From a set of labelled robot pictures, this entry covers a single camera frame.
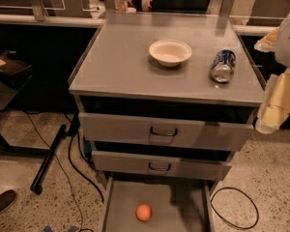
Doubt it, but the blue soda can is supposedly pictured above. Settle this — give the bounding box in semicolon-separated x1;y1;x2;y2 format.
211;49;236;83

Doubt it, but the black stand leg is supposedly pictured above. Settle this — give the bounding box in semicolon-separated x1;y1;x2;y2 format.
30;125;66;195

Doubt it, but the orange fruit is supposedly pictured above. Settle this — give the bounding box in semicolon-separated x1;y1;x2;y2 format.
135;204;152;222

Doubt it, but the white bowl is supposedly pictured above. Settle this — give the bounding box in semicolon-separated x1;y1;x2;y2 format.
149;40;192;68

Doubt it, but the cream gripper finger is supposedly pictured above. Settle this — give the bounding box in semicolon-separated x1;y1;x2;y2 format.
254;28;278;52
255;68;290;134

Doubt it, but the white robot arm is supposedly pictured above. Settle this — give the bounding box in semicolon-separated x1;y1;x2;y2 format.
254;14;290;134

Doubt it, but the grey drawer cabinet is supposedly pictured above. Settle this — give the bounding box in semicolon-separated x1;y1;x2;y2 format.
70;14;263;232

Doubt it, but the black box on shelf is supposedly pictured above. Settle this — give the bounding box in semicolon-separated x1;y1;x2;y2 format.
0;50;32;82

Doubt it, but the top grey drawer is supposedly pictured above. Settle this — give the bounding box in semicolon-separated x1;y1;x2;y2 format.
79;112;253;151

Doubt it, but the bottom grey drawer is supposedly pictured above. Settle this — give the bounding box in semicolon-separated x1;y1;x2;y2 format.
99;175;215;232

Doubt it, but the grey drawer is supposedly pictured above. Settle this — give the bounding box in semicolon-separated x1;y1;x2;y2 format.
99;175;215;232
92;151;231;181
79;112;253;151

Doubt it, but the black cable loop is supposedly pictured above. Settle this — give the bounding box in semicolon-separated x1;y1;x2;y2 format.
210;187;260;230

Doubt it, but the background person hand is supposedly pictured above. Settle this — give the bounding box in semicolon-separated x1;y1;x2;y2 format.
141;0;153;12

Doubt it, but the dark shoe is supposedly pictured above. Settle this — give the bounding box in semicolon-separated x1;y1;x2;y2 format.
0;189;16;214

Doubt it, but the middle grey drawer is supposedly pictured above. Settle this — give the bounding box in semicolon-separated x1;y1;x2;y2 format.
92;151;231;181

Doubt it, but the black floor cable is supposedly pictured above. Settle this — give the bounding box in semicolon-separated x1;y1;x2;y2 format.
67;113;105;204

